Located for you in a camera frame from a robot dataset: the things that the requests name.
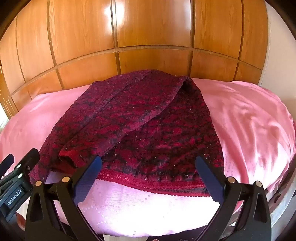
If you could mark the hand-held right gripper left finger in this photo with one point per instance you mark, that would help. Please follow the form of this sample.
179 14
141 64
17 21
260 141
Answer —
89 178

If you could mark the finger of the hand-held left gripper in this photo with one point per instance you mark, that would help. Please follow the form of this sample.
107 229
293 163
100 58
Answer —
29 160
6 162

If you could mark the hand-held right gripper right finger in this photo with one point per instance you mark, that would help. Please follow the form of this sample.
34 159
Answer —
208 178

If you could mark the red black patterned knit garment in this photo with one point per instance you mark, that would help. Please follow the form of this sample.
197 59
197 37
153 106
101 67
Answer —
150 129

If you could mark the pink bed sheet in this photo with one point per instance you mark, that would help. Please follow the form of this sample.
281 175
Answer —
249 120

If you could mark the wooden panelled wardrobe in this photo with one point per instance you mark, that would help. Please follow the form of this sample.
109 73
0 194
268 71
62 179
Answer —
150 34

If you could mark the grey bed frame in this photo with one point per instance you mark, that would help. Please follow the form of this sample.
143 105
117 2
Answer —
282 199

